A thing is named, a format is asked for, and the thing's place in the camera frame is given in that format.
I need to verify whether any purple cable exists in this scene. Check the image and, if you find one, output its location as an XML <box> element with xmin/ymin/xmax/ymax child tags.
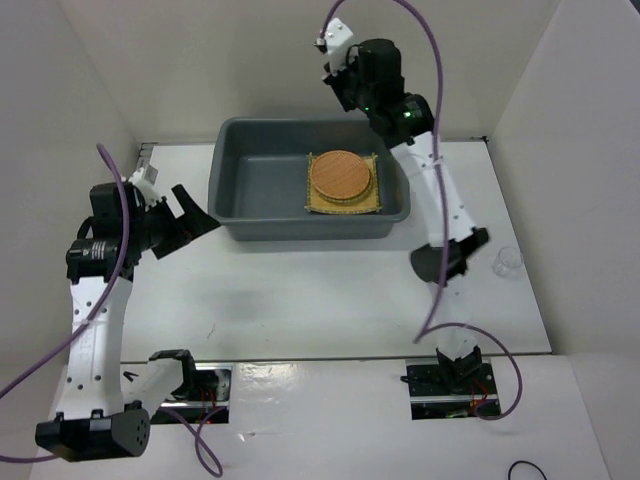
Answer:
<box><xmin>0</xmin><ymin>143</ymin><xmax>224</xmax><ymax>479</ymax></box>
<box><xmin>314</xmin><ymin>0</ymin><xmax>524</xmax><ymax>422</ymax></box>

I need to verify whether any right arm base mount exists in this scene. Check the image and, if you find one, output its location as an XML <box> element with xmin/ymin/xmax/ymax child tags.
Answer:
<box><xmin>400</xmin><ymin>358</ymin><xmax>502</xmax><ymax>421</ymax></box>

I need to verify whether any square bamboo mat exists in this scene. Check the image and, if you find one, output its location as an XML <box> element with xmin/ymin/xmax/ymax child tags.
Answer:
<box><xmin>305</xmin><ymin>153</ymin><xmax>382</xmax><ymax>215</ymax></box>

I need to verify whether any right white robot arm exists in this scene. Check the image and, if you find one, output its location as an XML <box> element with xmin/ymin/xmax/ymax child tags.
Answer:
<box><xmin>316</xmin><ymin>34</ymin><xmax>489</xmax><ymax>393</ymax></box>

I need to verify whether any orange round woven tray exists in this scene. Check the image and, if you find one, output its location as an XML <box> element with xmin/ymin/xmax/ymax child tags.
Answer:
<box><xmin>309</xmin><ymin>150</ymin><xmax>372</xmax><ymax>201</ymax></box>

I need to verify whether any black cable loop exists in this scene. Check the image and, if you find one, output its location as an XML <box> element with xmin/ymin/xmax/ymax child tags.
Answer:
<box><xmin>508</xmin><ymin>460</ymin><xmax>547</xmax><ymax>480</ymax></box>

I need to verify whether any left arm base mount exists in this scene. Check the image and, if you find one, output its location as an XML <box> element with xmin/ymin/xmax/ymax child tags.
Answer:
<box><xmin>121</xmin><ymin>359</ymin><xmax>231</xmax><ymax>427</ymax></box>

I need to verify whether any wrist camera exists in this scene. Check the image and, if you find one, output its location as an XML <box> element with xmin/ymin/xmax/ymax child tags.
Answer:
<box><xmin>315</xmin><ymin>17</ymin><xmax>356</xmax><ymax>76</ymax></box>
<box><xmin>129</xmin><ymin>165</ymin><xmax>160</xmax><ymax>204</ymax></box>

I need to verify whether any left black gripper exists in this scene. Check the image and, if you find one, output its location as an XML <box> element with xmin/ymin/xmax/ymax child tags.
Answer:
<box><xmin>127</xmin><ymin>184</ymin><xmax>219</xmax><ymax>258</ymax></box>

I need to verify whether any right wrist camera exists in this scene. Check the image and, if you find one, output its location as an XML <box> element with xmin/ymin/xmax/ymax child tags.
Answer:
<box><xmin>315</xmin><ymin>17</ymin><xmax>356</xmax><ymax>76</ymax></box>

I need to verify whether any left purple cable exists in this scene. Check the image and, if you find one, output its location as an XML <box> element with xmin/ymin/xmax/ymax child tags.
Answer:
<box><xmin>0</xmin><ymin>143</ymin><xmax>224</xmax><ymax>479</ymax></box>

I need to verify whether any aluminium frame rail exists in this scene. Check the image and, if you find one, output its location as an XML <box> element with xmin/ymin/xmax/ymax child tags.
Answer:
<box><xmin>134</xmin><ymin>143</ymin><xmax>155</xmax><ymax>170</ymax></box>

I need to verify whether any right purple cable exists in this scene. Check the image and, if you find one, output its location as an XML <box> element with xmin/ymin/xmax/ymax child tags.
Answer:
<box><xmin>314</xmin><ymin>0</ymin><xmax>524</xmax><ymax>422</ymax></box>

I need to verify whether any grey plastic bin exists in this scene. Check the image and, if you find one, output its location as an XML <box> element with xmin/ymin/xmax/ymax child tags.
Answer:
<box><xmin>208</xmin><ymin>115</ymin><xmax>411</xmax><ymax>241</ymax></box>

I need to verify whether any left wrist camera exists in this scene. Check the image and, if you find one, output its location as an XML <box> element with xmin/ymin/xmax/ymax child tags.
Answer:
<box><xmin>129</xmin><ymin>165</ymin><xmax>160</xmax><ymax>204</ymax></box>

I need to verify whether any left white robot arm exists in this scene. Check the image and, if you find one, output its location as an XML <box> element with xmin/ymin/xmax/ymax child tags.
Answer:
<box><xmin>35</xmin><ymin>181</ymin><xmax>219</xmax><ymax>462</ymax></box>

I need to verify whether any near clear plastic cup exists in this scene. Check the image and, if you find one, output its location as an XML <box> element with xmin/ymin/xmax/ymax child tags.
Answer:
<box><xmin>492</xmin><ymin>246</ymin><xmax>524</xmax><ymax>281</ymax></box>

